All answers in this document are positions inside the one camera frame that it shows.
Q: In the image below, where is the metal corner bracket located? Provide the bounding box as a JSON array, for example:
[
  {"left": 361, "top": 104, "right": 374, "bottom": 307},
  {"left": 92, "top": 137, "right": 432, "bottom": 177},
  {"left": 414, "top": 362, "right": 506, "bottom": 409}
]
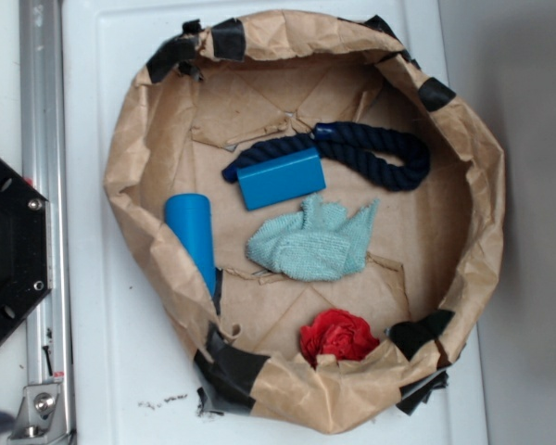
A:
[{"left": 7, "top": 383, "right": 69, "bottom": 444}]

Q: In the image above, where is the white tray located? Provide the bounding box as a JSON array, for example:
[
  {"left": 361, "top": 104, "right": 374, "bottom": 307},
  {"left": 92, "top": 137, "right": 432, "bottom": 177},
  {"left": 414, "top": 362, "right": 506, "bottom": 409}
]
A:
[{"left": 62, "top": 1, "right": 487, "bottom": 444}]

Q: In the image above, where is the brown paper bag basket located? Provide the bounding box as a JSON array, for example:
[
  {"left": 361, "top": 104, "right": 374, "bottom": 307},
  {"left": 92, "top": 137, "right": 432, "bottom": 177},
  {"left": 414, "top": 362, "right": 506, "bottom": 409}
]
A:
[{"left": 104, "top": 10, "right": 505, "bottom": 434}]

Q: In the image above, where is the blue plastic cylinder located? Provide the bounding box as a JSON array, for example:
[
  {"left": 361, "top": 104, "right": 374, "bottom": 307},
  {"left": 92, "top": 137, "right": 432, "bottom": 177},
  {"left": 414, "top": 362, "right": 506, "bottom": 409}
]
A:
[{"left": 164, "top": 193, "right": 217, "bottom": 296}]

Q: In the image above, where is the dark navy rope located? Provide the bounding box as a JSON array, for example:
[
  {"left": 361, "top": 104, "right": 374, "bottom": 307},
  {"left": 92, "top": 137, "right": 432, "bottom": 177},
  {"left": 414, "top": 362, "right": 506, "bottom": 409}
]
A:
[{"left": 221, "top": 121, "right": 432, "bottom": 193}]

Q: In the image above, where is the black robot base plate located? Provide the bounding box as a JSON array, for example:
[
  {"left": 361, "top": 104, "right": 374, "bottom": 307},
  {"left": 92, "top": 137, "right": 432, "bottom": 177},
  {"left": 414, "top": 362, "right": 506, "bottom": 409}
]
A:
[{"left": 0, "top": 159, "right": 50, "bottom": 347}]

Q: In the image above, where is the aluminium extrusion rail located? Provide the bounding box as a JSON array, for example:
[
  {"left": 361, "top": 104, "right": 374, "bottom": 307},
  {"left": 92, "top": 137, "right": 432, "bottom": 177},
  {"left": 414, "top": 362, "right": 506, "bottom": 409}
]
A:
[{"left": 19, "top": 1, "right": 77, "bottom": 444}]

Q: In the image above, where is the red crumpled paper ball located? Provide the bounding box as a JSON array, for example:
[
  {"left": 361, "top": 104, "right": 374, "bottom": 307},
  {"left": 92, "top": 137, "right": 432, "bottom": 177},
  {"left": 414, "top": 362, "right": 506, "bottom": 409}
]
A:
[{"left": 299, "top": 309, "right": 380, "bottom": 367}]

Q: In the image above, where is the blue rectangular block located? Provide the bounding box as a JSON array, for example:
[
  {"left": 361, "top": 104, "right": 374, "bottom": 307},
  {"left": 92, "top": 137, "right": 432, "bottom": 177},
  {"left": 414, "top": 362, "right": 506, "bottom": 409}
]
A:
[{"left": 236, "top": 148, "right": 326, "bottom": 210}]

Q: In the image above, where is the light blue cloth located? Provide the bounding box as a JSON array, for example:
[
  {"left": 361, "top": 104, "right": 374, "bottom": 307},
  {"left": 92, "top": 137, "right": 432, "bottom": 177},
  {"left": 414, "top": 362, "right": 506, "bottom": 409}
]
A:
[{"left": 246, "top": 194, "right": 380, "bottom": 282}]

